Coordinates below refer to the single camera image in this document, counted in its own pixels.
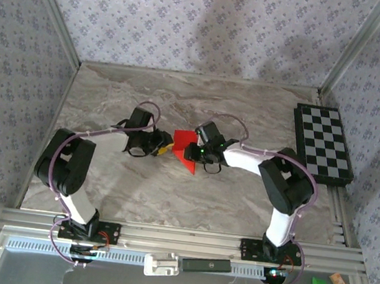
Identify red paper sheet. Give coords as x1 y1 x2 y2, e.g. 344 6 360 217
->
168 129 202 176

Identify aluminium table edge strip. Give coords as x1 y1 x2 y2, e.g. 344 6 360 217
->
80 58 322 95

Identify black rectangular device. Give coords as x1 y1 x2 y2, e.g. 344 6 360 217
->
179 254 233 278

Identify white plastic holder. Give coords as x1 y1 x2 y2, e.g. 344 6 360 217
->
142 249 182 280

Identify black and grey chessboard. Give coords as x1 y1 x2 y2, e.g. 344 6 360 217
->
284 102 363 189

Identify black round controller board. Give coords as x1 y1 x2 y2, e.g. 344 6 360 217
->
67 243 100 267
262 265 290 284

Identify thin black left gripper cable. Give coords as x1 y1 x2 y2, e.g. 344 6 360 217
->
122 142 153 160

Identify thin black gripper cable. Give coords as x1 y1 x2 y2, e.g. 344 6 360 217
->
122 142 153 160
202 160 224 176

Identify thin black right gripper cable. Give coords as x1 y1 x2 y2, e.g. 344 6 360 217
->
202 160 224 176

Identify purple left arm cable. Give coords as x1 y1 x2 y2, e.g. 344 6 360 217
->
38 90 164 275

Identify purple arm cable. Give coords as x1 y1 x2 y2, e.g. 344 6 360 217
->
189 111 328 284
38 90 164 275

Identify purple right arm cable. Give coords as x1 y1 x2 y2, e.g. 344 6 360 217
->
189 111 328 284

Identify aluminium front rail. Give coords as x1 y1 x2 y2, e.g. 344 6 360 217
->
0 205 370 277

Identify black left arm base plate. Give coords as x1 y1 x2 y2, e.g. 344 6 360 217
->
57 215 123 246

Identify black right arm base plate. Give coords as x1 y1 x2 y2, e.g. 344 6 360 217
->
238 237 304 267

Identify grey slotted cable duct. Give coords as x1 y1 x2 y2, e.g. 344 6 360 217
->
5 234 292 284

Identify aluminium frame post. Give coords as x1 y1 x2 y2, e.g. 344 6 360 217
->
12 0 91 69
317 0 380 104

